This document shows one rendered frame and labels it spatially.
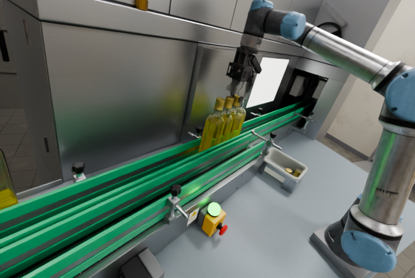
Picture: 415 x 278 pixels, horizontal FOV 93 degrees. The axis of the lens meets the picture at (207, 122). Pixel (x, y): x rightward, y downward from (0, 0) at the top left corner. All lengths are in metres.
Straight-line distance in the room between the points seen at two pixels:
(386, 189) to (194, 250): 0.57
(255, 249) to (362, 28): 1.48
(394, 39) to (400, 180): 3.57
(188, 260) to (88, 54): 0.65
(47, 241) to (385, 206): 0.79
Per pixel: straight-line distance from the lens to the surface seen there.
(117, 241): 0.58
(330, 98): 1.76
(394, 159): 0.66
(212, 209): 0.73
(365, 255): 0.76
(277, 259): 0.85
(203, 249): 0.77
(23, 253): 0.59
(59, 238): 0.59
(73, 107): 0.64
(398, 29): 4.17
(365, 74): 0.77
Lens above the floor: 1.40
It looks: 26 degrees down
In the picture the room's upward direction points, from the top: 14 degrees clockwise
